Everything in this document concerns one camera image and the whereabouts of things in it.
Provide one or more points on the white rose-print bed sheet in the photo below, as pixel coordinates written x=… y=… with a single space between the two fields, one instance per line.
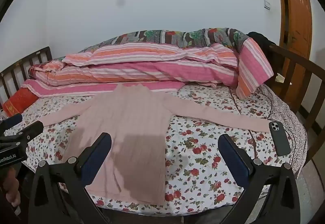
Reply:
x=203 y=142

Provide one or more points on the white wall switch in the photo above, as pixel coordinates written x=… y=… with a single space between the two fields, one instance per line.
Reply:
x=267 y=4

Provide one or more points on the dark cloth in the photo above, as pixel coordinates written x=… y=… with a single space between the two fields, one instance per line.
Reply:
x=261 y=38

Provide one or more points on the person's left hand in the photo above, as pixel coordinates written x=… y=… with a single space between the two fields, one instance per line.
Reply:
x=12 y=183

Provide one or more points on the pink ribbed knit sweater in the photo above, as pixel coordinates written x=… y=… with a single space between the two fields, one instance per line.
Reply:
x=132 y=122

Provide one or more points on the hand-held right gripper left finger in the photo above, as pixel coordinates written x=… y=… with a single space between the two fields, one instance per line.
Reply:
x=96 y=156

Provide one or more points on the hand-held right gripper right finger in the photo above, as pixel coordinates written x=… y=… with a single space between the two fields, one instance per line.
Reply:
x=234 y=156

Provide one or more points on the pink orange striped quilt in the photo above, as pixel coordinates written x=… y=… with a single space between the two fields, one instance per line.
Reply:
x=152 y=69

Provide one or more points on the dark wooden slatted headboard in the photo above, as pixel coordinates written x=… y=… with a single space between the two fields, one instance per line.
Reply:
x=28 y=61

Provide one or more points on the smartphone in dark case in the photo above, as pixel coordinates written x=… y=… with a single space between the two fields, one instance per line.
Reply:
x=279 y=139

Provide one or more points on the multicoloured floral patchwork quilt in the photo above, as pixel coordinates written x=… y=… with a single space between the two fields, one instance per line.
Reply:
x=177 y=36

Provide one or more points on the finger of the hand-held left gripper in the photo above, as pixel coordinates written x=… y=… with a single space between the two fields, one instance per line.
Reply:
x=11 y=120
x=30 y=129

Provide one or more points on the lilac small-flower bed sheet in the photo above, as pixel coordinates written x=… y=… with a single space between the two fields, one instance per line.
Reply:
x=292 y=115

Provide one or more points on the dark wooden footboard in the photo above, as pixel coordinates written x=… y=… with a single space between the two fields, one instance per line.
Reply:
x=299 y=69

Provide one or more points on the red patterned pillow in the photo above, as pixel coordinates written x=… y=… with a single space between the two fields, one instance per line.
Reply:
x=21 y=101

